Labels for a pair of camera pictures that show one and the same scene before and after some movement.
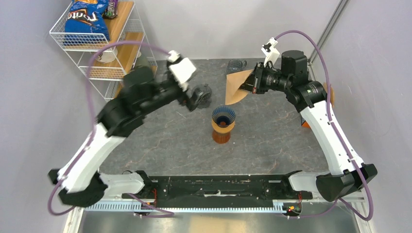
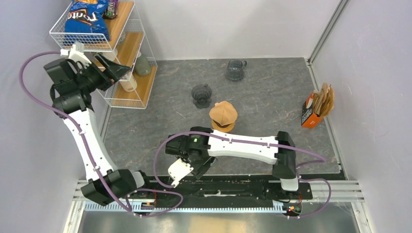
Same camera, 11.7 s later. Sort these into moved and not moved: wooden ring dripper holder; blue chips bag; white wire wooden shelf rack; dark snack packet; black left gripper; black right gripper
Moved: black left gripper; black right gripper
Not moved: wooden ring dripper holder; white wire wooden shelf rack; blue chips bag; dark snack packet
